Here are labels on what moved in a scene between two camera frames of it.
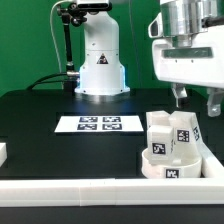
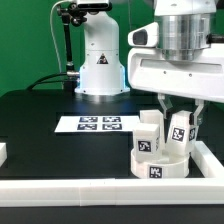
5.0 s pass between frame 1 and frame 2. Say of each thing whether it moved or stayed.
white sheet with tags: stayed
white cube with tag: moved
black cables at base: stayed
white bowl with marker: moved
